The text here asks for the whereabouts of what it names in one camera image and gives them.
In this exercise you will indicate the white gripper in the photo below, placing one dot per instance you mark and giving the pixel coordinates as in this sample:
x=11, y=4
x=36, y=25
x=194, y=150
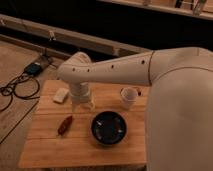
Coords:
x=81, y=93

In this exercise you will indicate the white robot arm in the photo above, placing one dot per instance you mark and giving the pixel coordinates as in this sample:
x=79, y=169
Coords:
x=179, y=110

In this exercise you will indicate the red brown sausage toy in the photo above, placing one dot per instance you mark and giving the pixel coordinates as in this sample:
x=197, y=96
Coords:
x=65, y=125

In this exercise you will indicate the black bowl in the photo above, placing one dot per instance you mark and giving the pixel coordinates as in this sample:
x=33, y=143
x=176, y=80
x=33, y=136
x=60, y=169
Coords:
x=108, y=128

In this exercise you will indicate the white plastic cup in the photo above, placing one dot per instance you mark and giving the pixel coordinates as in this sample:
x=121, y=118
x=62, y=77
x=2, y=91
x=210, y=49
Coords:
x=128, y=97

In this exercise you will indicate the black power adapter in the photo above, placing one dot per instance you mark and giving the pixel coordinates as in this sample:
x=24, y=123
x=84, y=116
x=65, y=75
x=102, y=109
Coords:
x=33, y=69

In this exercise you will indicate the long metal rail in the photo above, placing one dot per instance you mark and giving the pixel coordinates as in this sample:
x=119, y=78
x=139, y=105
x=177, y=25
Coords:
x=81, y=40

